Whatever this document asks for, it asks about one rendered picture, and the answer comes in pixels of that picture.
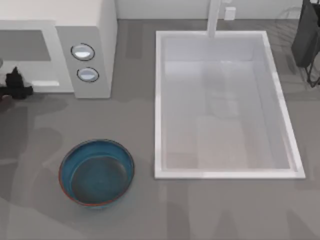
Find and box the white sink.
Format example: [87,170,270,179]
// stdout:
[153,30,306,180]

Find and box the blue bowl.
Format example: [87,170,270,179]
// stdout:
[58,139,136,211]

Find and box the small microwave knob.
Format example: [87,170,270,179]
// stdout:
[76,66,100,83]

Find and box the pale microwave oven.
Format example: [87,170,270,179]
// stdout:
[0,0,119,99]

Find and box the large microwave knob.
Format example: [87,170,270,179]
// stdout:
[70,42,96,62]

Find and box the tall white tap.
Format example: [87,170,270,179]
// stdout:
[206,0,232,38]

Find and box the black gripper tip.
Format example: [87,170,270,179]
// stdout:
[0,65,34,101]

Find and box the white wall socket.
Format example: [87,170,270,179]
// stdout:
[224,6,237,21]

